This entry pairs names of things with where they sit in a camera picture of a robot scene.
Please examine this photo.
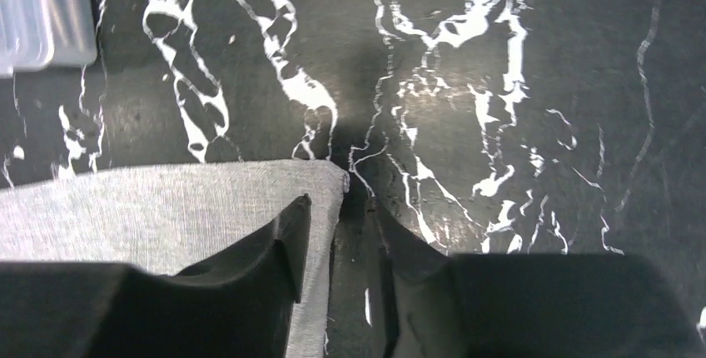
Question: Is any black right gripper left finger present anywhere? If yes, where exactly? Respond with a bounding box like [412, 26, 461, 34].
[1, 195, 311, 357]

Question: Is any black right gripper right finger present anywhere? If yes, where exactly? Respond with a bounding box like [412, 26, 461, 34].
[364, 199, 705, 357]

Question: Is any clear plastic compartment box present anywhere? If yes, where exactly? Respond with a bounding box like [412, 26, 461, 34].
[1, 0, 101, 78]

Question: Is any grey cloth napkin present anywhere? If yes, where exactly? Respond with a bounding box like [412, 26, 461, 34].
[1, 160, 349, 357]

